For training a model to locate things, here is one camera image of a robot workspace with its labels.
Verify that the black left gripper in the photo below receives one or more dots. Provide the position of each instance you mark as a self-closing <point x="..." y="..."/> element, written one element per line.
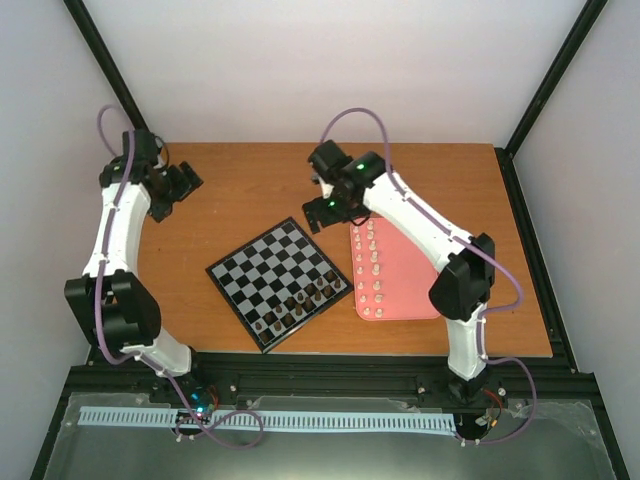
<point x="161" y="210"/>

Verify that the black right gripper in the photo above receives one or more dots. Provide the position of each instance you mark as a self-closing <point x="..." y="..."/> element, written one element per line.
<point x="324" y="220"/>

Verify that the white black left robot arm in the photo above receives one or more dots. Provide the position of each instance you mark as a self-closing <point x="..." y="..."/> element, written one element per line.
<point x="115" y="311"/>

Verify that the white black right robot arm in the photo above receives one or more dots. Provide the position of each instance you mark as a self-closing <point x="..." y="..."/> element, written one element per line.
<point x="353" y="189"/>

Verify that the black white chessboard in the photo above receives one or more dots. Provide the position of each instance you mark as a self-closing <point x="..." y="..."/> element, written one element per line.
<point x="263" y="273"/>

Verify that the pink plastic tray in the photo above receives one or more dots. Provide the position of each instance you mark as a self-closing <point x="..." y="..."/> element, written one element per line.
<point x="406" y="275"/>

